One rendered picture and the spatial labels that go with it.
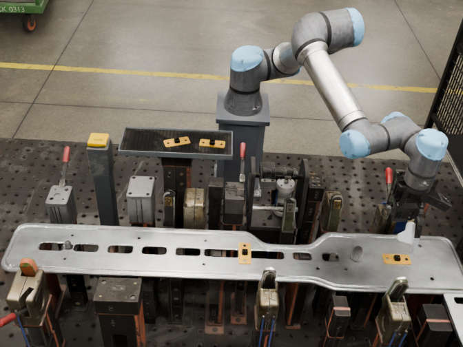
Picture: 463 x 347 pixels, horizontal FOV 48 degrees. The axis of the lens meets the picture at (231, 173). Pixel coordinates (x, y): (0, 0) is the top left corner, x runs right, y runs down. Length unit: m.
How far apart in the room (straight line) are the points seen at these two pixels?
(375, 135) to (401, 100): 3.15
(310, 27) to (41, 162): 1.41
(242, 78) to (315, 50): 0.48
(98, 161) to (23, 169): 0.72
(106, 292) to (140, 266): 0.14
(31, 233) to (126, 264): 0.32
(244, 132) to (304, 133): 1.89
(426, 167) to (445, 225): 0.95
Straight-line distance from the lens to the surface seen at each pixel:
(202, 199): 1.63
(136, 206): 1.64
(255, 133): 2.00
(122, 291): 1.47
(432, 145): 1.36
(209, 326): 1.78
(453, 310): 1.62
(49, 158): 2.48
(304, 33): 1.52
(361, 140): 1.34
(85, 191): 2.27
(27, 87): 4.45
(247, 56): 1.90
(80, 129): 3.87
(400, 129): 1.42
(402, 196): 1.47
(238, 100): 1.95
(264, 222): 1.73
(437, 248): 1.77
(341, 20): 1.59
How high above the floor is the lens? 2.19
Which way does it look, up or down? 40 degrees down
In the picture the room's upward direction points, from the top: 4 degrees clockwise
